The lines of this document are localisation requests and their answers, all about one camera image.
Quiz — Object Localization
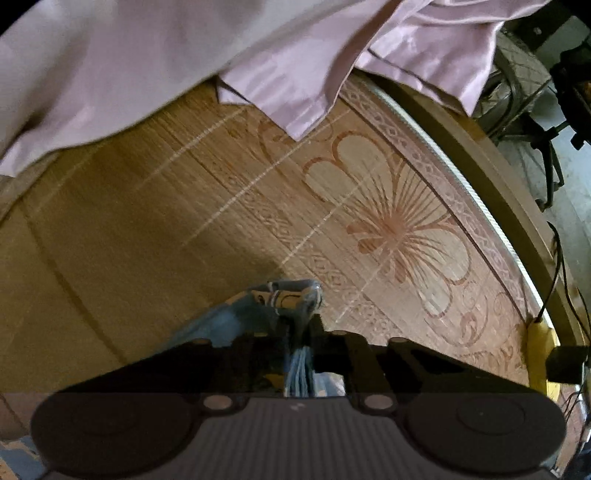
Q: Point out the wooden bed frame edge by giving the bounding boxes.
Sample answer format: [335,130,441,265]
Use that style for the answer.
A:
[370,75,587,345]

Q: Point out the black plug adapter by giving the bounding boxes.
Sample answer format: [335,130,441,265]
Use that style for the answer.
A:
[545,346,589,385]

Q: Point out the black metal stand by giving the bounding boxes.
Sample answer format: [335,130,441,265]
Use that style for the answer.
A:
[473,27,590,211]

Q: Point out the blue car-print pajama pants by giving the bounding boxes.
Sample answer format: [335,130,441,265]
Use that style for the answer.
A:
[1,280,345,479]

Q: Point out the yellow power strip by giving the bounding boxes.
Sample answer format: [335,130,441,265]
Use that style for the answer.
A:
[526,320,561,402]

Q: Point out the pink satin bed sheet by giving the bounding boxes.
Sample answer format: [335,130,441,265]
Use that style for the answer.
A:
[1,1,541,177]

